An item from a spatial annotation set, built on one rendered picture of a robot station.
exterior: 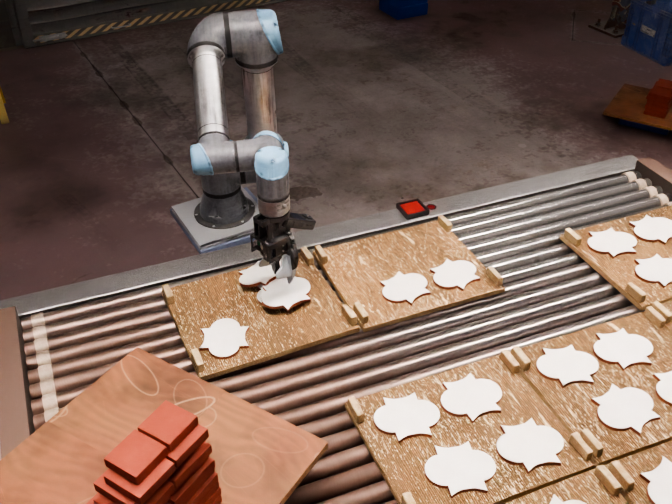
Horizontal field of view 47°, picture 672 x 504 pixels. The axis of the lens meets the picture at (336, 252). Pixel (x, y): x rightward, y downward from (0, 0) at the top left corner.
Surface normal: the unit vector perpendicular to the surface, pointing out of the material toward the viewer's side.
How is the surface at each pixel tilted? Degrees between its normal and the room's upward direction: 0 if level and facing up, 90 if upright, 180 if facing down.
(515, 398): 0
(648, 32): 91
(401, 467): 0
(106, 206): 0
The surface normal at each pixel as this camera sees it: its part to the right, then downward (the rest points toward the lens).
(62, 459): 0.00, -0.81
